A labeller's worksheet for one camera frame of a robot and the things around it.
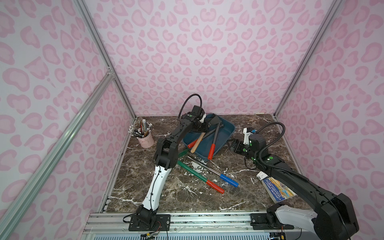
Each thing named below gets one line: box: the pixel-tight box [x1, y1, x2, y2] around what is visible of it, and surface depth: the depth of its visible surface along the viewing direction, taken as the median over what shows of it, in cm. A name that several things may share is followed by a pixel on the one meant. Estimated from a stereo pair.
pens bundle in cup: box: [128, 119, 152, 138], surface depth 94 cm
